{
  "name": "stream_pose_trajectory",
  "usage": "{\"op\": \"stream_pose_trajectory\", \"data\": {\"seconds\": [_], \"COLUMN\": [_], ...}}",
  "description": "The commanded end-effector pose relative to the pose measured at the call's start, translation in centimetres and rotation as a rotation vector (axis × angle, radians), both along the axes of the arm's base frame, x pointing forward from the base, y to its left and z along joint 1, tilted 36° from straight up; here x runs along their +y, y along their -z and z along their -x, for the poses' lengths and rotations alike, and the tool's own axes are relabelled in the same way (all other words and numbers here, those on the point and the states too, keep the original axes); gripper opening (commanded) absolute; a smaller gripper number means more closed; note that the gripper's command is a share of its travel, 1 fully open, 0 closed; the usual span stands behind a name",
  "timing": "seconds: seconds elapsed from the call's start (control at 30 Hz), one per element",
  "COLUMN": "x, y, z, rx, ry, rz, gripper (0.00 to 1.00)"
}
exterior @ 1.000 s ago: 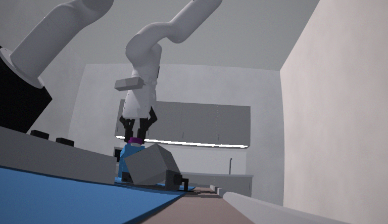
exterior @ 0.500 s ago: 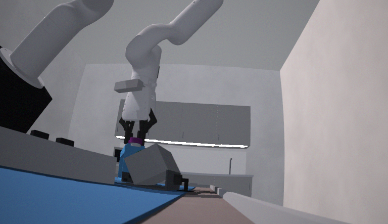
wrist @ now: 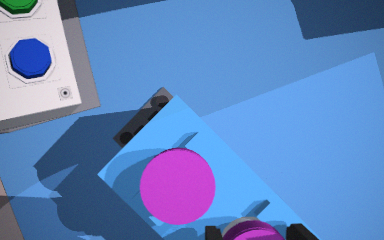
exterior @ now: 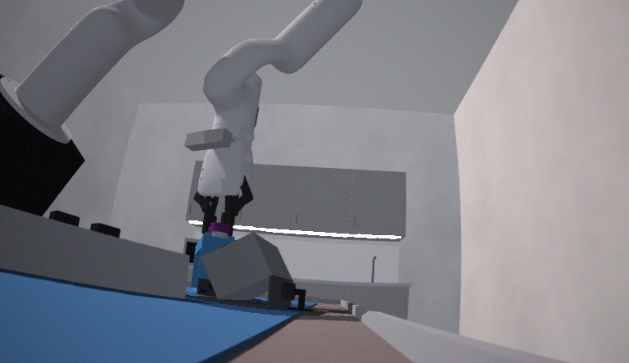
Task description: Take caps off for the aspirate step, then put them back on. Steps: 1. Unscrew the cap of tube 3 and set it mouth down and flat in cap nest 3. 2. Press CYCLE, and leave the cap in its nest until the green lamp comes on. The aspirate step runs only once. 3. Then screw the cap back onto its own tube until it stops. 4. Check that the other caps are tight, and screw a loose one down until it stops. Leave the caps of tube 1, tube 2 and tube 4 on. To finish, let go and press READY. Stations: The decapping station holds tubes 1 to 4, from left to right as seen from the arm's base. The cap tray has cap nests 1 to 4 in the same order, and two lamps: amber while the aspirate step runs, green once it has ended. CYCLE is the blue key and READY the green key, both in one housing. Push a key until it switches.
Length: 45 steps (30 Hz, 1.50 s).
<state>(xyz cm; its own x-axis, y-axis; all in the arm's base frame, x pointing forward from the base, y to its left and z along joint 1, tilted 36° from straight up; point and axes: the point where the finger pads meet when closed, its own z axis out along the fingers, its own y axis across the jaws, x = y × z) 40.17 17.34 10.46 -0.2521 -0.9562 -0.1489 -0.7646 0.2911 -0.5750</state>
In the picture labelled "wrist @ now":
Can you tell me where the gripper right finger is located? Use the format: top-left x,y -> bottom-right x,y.
286,223 -> 319,240

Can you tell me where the grey control panel with blue and green buttons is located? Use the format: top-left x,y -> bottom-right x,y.
0,0 -> 101,134

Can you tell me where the blue flat mat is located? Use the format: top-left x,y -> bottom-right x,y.
0,0 -> 384,240

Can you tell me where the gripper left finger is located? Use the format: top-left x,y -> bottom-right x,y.
205,226 -> 223,240

